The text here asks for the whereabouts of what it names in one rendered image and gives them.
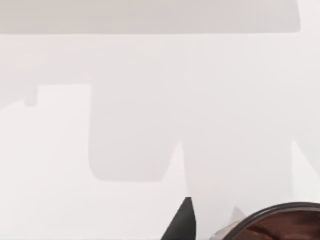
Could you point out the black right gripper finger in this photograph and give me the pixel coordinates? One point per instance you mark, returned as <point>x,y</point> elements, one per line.
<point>183,222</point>

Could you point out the brown round cup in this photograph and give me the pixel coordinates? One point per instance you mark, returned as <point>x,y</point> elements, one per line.
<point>282,222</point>

